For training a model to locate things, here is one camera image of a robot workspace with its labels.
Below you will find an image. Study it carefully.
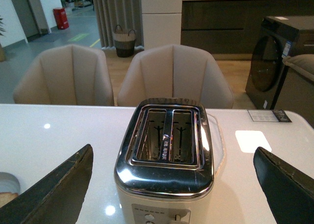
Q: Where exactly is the beige curtain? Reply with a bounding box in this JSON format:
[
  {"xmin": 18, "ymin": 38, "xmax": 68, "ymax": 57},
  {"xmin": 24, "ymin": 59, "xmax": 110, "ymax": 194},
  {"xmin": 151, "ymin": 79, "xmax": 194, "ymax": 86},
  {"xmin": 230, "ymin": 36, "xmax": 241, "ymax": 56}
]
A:
[{"xmin": 93, "ymin": 0, "xmax": 143, "ymax": 48}]

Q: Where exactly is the beige cushion at right edge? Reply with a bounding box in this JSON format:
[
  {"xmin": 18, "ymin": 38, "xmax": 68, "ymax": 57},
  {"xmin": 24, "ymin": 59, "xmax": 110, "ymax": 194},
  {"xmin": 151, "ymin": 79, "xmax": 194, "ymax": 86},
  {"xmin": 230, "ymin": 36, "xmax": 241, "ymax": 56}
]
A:
[{"xmin": 283, "ymin": 54, "xmax": 314, "ymax": 81}]

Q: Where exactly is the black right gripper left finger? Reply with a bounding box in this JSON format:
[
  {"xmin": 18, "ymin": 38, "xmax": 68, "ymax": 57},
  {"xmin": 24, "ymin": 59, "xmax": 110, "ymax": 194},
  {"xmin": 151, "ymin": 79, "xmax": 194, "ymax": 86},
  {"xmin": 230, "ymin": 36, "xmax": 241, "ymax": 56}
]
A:
[{"xmin": 0, "ymin": 144, "xmax": 94, "ymax": 224}]

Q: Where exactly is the white toaster power cord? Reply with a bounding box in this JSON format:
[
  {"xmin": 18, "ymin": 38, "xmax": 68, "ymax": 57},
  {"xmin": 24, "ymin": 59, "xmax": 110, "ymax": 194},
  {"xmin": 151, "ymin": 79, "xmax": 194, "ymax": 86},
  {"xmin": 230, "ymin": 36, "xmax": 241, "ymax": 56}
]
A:
[{"xmin": 207, "ymin": 113, "xmax": 226, "ymax": 174}]

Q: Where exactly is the white round plate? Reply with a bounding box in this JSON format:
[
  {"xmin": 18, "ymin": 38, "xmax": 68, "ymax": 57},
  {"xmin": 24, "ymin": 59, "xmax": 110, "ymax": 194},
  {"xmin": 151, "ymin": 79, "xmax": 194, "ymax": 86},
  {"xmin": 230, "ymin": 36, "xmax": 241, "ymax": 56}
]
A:
[{"xmin": 0, "ymin": 172, "xmax": 21, "ymax": 195}]

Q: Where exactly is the woven laundry basket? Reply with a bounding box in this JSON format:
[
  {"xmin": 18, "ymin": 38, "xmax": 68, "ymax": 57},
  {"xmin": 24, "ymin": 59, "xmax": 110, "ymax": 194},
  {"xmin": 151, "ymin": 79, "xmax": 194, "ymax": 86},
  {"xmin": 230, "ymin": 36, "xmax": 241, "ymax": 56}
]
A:
[{"xmin": 113, "ymin": 25, "xmax": 136, "ymax": 58}]

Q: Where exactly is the dark kitchen counter cabinet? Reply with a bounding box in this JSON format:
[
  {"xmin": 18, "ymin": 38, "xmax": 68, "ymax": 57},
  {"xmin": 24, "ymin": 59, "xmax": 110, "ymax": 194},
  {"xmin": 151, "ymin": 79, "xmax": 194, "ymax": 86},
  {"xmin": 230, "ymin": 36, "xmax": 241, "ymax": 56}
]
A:
[{"xmin": 181, "ymin": 0, "xmax": 314, "ymax": 54}]

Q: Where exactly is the black and white leaflet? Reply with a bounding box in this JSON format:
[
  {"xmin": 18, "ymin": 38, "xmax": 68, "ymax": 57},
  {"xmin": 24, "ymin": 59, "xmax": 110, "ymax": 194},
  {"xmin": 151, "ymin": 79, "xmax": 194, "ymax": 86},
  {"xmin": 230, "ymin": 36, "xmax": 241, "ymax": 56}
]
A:
[{"xmin": 247, "ymin": 110, "xmax": 292, "ymax": 123}]

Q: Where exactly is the white tall cabinet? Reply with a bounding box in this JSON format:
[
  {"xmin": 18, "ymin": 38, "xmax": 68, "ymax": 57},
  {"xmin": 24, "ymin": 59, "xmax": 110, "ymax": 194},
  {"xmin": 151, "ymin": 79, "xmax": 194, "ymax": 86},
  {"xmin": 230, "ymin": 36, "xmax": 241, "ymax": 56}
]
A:
[{"xmin": 141, "ymin": 0, "xmax": 182, "ymax": 50}]

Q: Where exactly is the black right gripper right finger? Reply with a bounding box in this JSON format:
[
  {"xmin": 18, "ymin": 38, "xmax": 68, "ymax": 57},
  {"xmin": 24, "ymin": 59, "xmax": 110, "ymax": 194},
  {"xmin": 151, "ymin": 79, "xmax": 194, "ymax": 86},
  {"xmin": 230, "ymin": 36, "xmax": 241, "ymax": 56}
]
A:
[{"xmin": 253, "ymin": 147, "xmax": 314, "ymax": 224}]

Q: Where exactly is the left beige upholstered chair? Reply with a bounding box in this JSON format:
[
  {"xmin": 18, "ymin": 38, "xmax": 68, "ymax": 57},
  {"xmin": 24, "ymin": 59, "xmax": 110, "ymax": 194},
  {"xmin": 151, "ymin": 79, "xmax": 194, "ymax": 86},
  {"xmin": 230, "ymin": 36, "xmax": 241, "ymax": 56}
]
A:
[{"xmin": 13, "ymin": 45, "xmax": 114, "ymax": 106}]

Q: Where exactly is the cream and chrome toaster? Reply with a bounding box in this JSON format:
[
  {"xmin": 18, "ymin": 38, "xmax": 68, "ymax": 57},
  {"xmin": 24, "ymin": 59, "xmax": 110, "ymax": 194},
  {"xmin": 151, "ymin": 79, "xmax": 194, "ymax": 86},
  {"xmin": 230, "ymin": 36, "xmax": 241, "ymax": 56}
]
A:
[{"xmin": 114, "ymin": 98, "xmax": 214, "ymax": 224}]

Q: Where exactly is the dark front-load washing machine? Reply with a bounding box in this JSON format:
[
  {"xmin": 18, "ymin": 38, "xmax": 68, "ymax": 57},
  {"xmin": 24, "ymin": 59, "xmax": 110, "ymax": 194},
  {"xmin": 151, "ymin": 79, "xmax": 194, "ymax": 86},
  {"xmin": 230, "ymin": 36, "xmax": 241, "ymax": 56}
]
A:
[{"xmin": 245, "ymin": 16, "xmax": 314, "ymax": 110}]

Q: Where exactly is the slice of brown bread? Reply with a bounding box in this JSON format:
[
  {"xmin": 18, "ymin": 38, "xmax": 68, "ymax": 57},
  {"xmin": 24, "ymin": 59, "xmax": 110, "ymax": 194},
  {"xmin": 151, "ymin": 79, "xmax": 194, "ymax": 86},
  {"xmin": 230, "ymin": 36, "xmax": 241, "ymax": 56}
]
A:
[{"xmin": 0, "ymin": 192, "xmax": 19, "ymax": 207}]

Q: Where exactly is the right beige upholstered chair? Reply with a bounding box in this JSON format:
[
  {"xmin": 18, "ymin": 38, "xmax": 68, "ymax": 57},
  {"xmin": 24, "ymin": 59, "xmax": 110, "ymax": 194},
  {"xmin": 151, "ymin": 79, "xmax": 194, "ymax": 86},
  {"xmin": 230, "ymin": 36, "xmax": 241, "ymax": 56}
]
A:
[{"xmin": 117, "ymin": 44, "xmax": 234, "ymax": 109}]

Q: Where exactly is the beige upholstered chair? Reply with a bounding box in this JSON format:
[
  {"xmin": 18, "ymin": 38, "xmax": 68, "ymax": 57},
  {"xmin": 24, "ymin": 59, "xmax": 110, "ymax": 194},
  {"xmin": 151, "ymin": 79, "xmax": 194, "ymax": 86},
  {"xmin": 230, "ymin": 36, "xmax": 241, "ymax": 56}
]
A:
[
  {"xmin": 117, "ymin": 44, "xmax": 234, "ymax": 109},
  {"xmin": 13, "ymin": 45, "xmax": 114, "ymax": 106}
]

